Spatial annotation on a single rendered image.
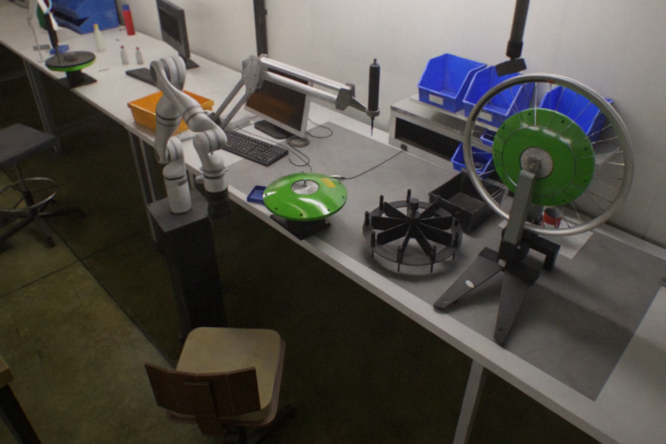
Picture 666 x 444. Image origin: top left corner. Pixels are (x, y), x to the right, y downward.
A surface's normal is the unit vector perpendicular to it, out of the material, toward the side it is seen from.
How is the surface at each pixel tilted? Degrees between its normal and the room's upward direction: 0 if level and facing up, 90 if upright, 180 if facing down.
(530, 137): 80
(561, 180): 93
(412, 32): 90
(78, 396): 0
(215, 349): 0
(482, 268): 18
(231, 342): 0
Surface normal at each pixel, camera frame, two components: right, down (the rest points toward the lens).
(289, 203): -0.17, -0.62
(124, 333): 0.00, -0.84
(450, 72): -0.71, 0.38
